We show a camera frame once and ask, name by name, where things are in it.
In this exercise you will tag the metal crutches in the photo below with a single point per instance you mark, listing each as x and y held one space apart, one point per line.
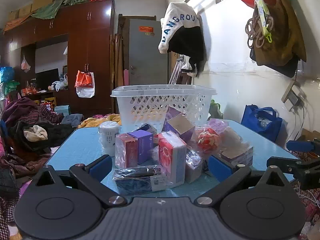
176 71

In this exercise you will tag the red box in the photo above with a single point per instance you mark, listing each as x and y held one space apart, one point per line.
171 157

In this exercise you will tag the cardboard boxes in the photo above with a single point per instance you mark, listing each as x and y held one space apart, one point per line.
37 3

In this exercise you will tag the wall power strip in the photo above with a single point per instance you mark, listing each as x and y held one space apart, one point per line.
292 97

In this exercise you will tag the pink board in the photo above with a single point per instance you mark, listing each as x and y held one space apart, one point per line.
126 78

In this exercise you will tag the black item in plastic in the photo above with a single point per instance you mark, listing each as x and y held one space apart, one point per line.
147 128

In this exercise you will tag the red ball in plastic bag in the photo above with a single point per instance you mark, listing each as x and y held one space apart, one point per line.
208 140

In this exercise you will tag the small pink hanging bag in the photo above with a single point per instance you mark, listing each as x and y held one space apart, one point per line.
25 65

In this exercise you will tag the open purple carton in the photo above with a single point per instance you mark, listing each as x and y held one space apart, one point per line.
178 127

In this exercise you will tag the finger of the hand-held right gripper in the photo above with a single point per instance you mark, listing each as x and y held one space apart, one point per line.
283 163
301 145

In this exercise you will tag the open pink-white box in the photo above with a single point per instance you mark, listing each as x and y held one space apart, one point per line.
237 155

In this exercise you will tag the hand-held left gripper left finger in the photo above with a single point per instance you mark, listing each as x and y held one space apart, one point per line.
101 167

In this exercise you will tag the blue plastic bag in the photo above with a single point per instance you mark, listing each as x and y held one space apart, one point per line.
6 74

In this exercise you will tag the yellow blanket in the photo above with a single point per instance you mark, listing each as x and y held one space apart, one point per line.
100 121

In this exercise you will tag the beige cloth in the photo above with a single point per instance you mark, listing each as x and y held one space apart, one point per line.
36 133

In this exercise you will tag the white hoodie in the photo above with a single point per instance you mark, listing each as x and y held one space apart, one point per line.
181 13

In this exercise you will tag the printed purple box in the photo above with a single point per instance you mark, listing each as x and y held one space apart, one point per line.
145 145

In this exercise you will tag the black television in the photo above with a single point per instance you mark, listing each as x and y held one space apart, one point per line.
46 78

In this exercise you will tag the green cloth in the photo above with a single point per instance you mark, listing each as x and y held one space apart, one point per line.
50 10

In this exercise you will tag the pile of dark clothes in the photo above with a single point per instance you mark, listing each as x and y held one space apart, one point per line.
20 120

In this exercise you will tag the teal box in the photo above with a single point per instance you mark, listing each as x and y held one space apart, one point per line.
62 110

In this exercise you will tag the grey door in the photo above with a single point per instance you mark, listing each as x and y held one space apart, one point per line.
147 55

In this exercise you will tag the white plastic bag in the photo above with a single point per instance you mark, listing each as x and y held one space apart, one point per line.
60 83

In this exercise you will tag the blue tote bag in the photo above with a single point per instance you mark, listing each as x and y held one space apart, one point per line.
260 122

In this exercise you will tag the brown wooden wardrobe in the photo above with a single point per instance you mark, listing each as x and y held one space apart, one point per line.
95 42

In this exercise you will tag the dark packet in clear wrap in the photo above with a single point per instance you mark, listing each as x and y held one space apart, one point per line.
137 180

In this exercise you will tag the white plastic basket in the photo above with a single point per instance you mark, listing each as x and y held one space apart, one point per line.
140 105

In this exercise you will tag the white cup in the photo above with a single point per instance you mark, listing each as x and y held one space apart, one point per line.
108 136

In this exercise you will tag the red-purple box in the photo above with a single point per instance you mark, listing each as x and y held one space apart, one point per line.
126 151

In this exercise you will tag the silver wrapped box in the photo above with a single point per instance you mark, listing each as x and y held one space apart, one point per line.
193 166

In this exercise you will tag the brown hanging bag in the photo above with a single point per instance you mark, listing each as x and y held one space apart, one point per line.
282 37

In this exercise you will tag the orange-white plastic bag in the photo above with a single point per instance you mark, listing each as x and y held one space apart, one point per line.
85 83

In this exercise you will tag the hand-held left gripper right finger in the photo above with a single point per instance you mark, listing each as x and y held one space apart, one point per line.
220 167

